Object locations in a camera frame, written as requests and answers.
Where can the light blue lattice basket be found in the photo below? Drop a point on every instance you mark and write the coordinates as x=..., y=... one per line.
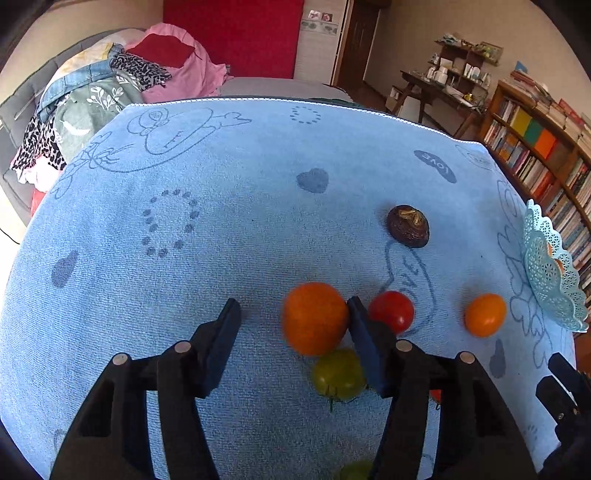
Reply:
x=549, y=286

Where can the leopard print cloth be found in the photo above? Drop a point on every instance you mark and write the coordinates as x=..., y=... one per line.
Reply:
x=138, y=69
x=41, y=143

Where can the pink cloth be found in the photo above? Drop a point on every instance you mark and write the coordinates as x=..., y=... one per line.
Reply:
x=194, y=69

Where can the white storage box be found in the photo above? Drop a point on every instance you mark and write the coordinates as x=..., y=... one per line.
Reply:
x=408, y=106

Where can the wooden desk hutch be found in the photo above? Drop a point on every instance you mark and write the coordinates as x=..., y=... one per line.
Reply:
x=461, y=53

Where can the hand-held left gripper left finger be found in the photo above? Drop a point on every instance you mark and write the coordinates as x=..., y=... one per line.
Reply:
x=221, y=350

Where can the smooth small orange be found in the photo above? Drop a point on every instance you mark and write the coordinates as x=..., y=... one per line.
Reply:
x=485, y=314

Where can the small framed picture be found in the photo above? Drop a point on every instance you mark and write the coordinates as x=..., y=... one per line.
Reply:
x=491, y=50

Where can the white and wood wardrobe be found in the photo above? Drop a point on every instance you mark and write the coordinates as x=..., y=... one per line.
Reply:
x=318, y=50

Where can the red mattress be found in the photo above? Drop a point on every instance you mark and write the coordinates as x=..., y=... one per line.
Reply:
x=231, y=37

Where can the stack of books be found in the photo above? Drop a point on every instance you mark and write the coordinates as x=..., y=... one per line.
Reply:
x=545, y=99

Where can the blue printed towel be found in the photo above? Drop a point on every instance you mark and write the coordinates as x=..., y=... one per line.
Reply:
x=231, y=207

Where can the red tomato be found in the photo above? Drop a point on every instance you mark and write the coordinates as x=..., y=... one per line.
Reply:
x=391, y=311
x=436, y=396

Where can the large orange tangerine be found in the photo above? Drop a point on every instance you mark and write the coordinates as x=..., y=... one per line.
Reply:
x=315, y=318

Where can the denim garment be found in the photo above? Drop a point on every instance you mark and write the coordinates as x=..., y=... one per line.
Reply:
x=78, y=81

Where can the green tomato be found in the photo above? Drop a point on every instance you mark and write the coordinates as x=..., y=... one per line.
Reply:
x=339, y=374
x=355, y=470

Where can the wooden bookshelf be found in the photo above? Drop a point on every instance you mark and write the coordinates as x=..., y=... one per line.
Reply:
x=531, y=157

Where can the red cloth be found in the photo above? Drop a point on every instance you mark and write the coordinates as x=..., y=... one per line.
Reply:
x=161, y=48

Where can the wooden desk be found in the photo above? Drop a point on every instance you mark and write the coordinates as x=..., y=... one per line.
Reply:
x=429, y=87

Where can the green floral cloth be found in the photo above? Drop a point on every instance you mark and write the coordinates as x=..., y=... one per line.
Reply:
x=92, y=106

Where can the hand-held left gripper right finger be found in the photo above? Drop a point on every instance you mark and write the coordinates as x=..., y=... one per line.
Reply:
x=364, y=350

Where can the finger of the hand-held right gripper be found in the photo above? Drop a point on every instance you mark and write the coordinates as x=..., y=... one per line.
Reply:
x=556, y=390

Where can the pale floral quilt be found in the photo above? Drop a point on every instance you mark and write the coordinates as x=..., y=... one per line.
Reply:
x=87, y=55

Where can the dark wooden door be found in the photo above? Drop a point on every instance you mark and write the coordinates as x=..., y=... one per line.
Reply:
x=360, y=41

